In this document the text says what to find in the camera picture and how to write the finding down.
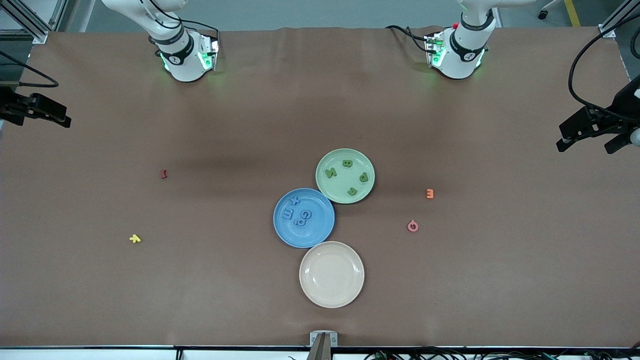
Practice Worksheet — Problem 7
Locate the brown table cover mat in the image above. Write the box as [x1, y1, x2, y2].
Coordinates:
[0, 25, 640, 348]

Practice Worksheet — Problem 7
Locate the green plate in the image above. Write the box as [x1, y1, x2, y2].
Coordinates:
[315, 148, 376, 205]

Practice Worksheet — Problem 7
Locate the black left base cable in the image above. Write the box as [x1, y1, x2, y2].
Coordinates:
[385, 25, 437, 55]

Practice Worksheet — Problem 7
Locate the beige plate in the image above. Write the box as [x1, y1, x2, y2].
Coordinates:
[299, 241, 365, 309]

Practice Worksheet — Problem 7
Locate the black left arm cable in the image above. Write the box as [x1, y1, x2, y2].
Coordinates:
[567, 17, 640, 123]

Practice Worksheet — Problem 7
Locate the blue plate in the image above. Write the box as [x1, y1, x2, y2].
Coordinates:
[273, 188, 336, 249]

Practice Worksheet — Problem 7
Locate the aluminium camera post bracket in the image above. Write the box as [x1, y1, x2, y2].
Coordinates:
[309, 331, 339, 360]

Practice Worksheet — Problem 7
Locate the black base cable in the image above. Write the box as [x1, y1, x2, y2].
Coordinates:
[385, 25, 437, 55]
[150, 0, 221, 51]

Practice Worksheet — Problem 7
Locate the white table edge rail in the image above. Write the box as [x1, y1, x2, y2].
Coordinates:
[0, 345, 640, 360]

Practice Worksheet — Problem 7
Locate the aluminium frame extrusion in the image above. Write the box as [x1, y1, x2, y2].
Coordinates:
[0, 0, 68, 45]
[597, 0, 640, 38]

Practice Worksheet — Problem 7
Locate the black right base cable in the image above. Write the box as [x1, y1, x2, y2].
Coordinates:
[150, 0, 221, 51]

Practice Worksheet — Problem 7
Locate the office chair base leg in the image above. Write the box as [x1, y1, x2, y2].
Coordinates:
[537, 0, 563, 21]

